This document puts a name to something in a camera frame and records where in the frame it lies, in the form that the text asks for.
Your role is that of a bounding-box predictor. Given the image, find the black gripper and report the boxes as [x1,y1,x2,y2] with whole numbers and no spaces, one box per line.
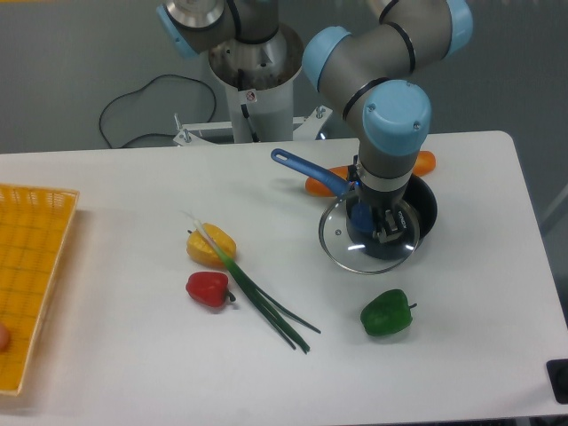
[352,182,421,257]

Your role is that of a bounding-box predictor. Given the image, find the glass lid with blue knob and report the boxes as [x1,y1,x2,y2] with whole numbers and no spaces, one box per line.
[318,184,421,275]

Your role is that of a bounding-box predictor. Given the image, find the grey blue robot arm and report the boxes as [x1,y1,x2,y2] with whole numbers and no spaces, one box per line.
[157,1,473,260]

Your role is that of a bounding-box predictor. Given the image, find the orange carrot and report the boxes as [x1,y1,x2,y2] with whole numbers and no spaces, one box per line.
[304,150,437,197]

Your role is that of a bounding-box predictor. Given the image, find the green bell pepper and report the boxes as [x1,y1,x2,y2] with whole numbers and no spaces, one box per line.
[359,289,417,337]

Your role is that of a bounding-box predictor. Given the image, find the green spring onion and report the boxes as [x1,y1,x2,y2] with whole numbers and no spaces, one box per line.
[185,212,320,353]

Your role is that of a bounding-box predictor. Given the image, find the red bell pepper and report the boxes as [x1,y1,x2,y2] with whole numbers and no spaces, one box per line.
[185,272,236,308]

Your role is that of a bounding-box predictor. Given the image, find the yellow bell pepper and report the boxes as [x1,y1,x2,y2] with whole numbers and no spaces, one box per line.
[186,223,237,269]

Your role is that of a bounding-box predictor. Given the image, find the black device at table edge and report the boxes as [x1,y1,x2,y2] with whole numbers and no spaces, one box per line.
[546,359,568,405]

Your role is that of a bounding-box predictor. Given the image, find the yellow woven basket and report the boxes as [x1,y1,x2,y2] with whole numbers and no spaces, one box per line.
[1,184,80,396]

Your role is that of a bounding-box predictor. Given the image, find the black pot with blue handle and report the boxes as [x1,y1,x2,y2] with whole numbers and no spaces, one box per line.
[271,148,438,247]

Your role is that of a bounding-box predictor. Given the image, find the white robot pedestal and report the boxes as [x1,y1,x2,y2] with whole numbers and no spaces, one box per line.
[172,24,334,146]

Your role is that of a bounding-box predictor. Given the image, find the black cable on floor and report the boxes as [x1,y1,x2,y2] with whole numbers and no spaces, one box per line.
[98,73,217,149]

